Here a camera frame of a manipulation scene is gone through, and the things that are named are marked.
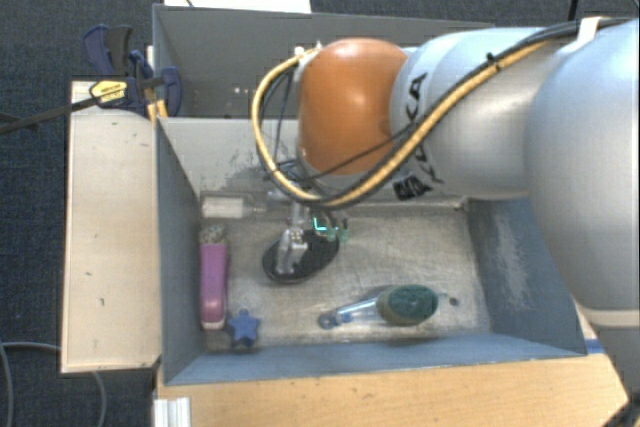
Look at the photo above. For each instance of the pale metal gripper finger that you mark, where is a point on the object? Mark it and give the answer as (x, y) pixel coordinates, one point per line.
(299, 249)
(284, 257)

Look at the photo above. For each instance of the black oval disc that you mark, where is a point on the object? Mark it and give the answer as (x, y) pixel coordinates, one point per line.
(317, 260)

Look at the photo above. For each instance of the speckled grey ball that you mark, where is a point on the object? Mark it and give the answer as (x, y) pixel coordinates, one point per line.
(213, 233)

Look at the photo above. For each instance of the clear plastic bottle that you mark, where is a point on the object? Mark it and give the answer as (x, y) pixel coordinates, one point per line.
(222, 206)

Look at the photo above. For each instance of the blue star toy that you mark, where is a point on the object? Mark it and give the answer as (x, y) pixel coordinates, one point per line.
(243, 328)

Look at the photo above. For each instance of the grey metal bin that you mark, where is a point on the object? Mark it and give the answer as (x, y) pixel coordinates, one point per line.
(410, 255)

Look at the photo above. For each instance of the pale wood flat board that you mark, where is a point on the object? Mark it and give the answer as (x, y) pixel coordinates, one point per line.
(112, 240)

